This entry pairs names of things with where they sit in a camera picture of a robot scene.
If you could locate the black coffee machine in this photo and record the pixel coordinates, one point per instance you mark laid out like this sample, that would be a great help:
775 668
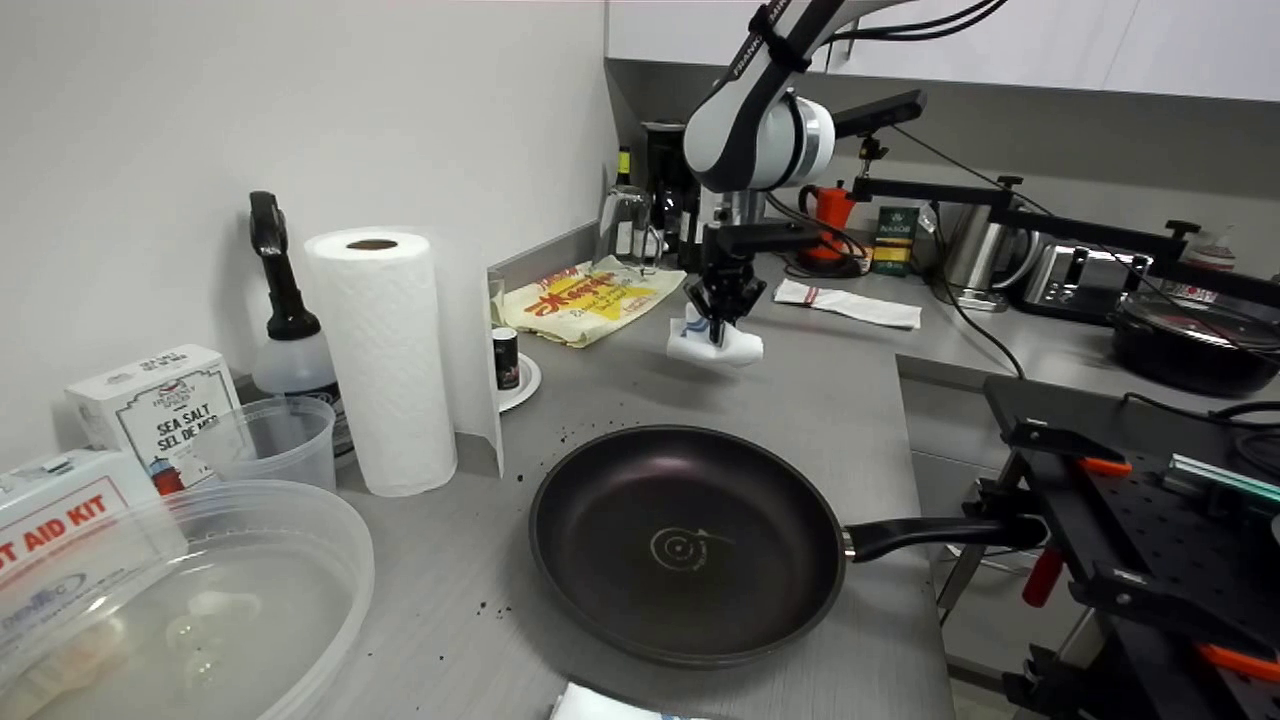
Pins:
664 166

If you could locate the black articulated camera mount arm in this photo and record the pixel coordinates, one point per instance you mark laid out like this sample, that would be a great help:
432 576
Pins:
1180 229

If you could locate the green yellow box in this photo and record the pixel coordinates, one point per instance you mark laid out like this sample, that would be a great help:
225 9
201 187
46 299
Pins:
903 242

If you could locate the black perforated mounting table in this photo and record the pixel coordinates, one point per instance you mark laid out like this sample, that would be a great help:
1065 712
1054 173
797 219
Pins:
1173 560

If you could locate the folded white towel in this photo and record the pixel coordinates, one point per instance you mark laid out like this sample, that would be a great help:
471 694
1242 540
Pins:
852 306

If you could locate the small clear plastic container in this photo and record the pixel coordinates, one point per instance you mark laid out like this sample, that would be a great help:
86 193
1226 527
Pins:
286 444

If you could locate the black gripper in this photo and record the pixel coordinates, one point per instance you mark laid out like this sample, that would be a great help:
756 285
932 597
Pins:
735 274

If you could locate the white paper towel roll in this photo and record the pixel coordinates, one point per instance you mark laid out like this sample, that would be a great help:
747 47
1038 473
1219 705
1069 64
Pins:
386 374

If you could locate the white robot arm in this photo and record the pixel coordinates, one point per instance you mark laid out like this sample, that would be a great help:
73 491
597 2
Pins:
747 141

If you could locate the steel toaster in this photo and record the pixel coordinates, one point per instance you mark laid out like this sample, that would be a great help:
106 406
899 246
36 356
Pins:
1084 276

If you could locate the white cloth with blue stripes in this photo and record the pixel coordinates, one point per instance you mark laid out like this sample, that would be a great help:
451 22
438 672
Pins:
720 353

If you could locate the large clear plastic bowl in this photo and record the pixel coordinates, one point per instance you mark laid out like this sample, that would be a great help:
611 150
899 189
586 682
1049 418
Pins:
266 627

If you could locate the dark nonstick frying pan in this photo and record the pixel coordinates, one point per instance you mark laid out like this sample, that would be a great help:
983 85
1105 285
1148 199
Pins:
627 585

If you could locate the red mug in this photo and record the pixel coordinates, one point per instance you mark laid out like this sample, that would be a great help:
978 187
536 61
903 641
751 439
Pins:
831 211

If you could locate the white round plate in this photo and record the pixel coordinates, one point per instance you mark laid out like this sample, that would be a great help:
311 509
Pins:
525 385

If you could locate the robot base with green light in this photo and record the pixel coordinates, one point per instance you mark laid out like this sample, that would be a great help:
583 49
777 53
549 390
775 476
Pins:
1226 476

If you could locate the black trigger spray bottle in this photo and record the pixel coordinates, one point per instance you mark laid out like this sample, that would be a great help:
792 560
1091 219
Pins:
273 254

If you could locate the black round hot plate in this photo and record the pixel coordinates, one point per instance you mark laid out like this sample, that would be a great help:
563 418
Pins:
1203 340

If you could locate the white sea salt box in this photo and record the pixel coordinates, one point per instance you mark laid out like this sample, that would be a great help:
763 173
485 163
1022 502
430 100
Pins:
172 421

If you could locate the steel kettle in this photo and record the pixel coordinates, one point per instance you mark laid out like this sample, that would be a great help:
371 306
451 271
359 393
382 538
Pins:
991 254

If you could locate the black mounted camera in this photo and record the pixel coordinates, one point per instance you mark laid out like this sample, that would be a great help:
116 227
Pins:
881 114

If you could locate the white wall cabinet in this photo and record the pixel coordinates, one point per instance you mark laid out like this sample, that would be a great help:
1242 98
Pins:
664 25

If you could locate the white paper scrap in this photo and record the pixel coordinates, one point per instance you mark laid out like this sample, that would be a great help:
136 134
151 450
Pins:
627 701

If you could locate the white first aid kit box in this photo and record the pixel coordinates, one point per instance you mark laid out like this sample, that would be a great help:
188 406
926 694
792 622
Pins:
65 521

